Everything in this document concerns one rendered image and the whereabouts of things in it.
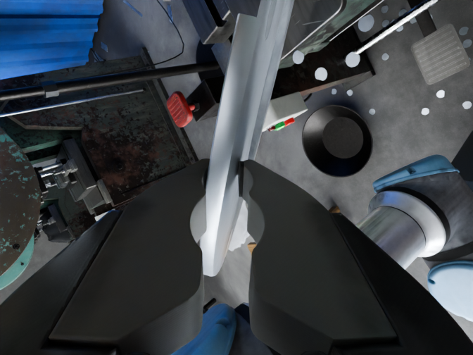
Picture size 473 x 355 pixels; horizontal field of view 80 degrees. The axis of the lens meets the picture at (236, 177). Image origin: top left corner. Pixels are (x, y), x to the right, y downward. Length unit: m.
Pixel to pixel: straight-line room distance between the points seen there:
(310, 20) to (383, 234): 0.29
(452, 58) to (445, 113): 0.24
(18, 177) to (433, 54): 1.58
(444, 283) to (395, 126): 0.74
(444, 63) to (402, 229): 0.61
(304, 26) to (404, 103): 0.82
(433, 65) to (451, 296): 0.62
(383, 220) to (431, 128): 0.75
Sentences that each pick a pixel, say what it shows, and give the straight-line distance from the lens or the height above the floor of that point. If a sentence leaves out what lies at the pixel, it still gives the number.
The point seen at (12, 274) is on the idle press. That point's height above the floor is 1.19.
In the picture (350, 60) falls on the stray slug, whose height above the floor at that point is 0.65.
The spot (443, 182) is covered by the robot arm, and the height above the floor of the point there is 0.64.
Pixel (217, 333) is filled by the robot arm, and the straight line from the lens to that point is 0.31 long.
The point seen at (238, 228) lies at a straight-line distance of 1.73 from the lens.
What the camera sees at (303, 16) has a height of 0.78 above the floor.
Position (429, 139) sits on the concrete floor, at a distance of 1.18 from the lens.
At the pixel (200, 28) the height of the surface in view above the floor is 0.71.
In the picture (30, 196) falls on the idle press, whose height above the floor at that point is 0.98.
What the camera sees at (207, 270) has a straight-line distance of 0.16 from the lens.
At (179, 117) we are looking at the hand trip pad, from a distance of 0.65.
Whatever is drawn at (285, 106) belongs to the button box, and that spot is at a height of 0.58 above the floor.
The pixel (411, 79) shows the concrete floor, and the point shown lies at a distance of 1.16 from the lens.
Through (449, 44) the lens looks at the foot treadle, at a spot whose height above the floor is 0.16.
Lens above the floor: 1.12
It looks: 39 degrees down
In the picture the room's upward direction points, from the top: 117 degrees counter-clockwise
